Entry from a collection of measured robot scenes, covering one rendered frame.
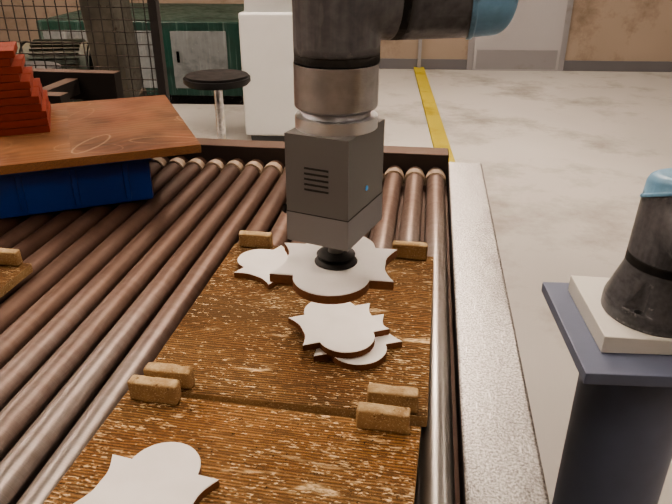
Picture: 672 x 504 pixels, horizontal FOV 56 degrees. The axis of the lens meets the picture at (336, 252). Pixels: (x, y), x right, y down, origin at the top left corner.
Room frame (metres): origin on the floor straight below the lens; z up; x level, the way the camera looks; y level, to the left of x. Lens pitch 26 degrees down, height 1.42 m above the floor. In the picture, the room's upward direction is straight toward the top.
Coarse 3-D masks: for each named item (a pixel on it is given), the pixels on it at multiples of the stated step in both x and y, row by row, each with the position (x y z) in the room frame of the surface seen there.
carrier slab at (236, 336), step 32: (224, 288) 0.86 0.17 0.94; (256, 288) 0.86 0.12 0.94; (288, 288) 0.86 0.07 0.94; (416, 288) 0.86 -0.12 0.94; (192, 320) 0.77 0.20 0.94; (224, 320) 0.77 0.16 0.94; (256, 320) 0.77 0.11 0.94; (384, 320) 0.77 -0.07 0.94; (416, 320) 0.77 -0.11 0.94; (160, 352) 0.69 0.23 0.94; (192, 352) 0.69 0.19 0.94; (224, 352) 0.69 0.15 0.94; (256, 352) 0.69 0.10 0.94; (288, 352) 0.69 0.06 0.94; (416, 352) 0.69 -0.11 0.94; (224, 384) 0.62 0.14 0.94; (256, 384) 0.62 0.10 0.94; (288, 384) 0.62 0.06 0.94; (320, 384) 0.62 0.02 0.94; (352, 384) 0.62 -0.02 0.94; (416, 384) 0.62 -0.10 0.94; (352, 416) 0.58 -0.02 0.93; (416, 416) 0.57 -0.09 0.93
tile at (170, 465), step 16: (160, 448) 0.50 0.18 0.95; (176, 448) 0.50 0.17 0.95; (192, 448) 0.50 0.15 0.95; (112, 464) 0.48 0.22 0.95; (128, 464) 0.48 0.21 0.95; (144, 464) 0.48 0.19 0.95; (160, 464) 0.48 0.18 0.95; (176, 464) 0.48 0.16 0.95; (192, 464) 0.48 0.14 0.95; (112, 480) 0.46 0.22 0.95; (128, 480) 0.46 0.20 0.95; (144, 480) 0.46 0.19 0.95; (160, 480) 0.46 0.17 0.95; (176, 480) 0.46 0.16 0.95; (192, 480) 0.46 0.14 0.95; (208, 480) 0.46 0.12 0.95; (96, 496) 0.44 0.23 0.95; (112, 496) 0.44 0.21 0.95; (128, 496) 0.44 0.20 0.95; (144, 496) 0.44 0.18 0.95; (160, 496) 0.44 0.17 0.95; (176, 496) 0.44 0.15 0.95; (192, 496) 0.44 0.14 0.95
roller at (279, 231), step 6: (282, 216) 1.18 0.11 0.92; (276, 222) 1.16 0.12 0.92; (282, 222) 1.15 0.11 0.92; (276, 228) 1.12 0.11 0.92; (282, 228) 1.12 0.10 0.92; (276, 234) 1.09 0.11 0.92; (282, 234) 1.10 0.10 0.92; (276, 240) 1.07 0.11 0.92; (282, 240) 1.08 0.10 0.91; (288, 240) 1.11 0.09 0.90
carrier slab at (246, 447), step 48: (96, 432) 0.54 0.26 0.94; (144, 432) 0.54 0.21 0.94; (192, 432) 0.54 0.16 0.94; (240, 432) 0.54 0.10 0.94; (288, 432) 0.54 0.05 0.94; (336, 432) 0.54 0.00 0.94; (384, 432) 0.54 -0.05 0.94; (96, 480) 0.47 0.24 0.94; (240, 480) 0.47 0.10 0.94; (288, 480) 0.47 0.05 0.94; (336, 480) 0.47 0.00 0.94; (384, 480) 0.47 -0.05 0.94
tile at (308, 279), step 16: (368, 240) 0.62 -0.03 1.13; (288, 256) 0.58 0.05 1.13; (304, 256) 0.58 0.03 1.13; (368, 256) 0.58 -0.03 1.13; (384, 256) 0.58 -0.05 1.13; (272, 272) 0.55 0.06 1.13; (288, 272) 0.55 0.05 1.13; (304, 272) 0.55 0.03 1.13; (320, 272) 0.55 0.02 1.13; (336, 272) 0.55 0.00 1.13; (352, 272) 0.55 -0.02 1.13; (368, 272) 0.55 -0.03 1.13; (384, 272) 0.55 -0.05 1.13; (304, 288) 0.51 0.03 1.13; (320, 288) 0.51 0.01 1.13; (336, 288) 0.51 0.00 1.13; (352, 288) 0.51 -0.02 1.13; (368, 288) 0.53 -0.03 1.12; (384, 288) 0.53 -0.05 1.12
